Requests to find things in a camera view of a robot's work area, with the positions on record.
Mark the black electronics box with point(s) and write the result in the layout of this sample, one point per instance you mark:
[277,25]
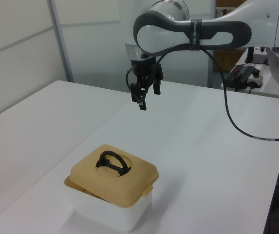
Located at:
[241,75]

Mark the brown cardboard box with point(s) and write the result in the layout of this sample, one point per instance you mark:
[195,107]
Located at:
[229,6]
[228,59]

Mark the black monitor stand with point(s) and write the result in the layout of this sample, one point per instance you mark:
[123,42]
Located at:
[250,54]

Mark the white plastic tool case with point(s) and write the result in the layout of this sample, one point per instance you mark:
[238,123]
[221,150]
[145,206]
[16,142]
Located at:
[110,214]

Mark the tan plastic case lid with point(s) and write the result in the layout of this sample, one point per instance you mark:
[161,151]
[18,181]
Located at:
[129,185]

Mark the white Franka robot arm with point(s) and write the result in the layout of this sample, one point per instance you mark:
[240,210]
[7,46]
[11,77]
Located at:
[158,34]

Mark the grey partition post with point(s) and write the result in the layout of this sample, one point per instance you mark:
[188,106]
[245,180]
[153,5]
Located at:
[210,70]

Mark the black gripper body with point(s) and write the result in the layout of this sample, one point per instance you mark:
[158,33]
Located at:
[144,68]

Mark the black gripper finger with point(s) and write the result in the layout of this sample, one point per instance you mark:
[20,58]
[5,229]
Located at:
[156,85]
[140,92]

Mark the grey white power strip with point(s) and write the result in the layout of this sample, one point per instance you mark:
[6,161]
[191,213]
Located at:
[256,80]

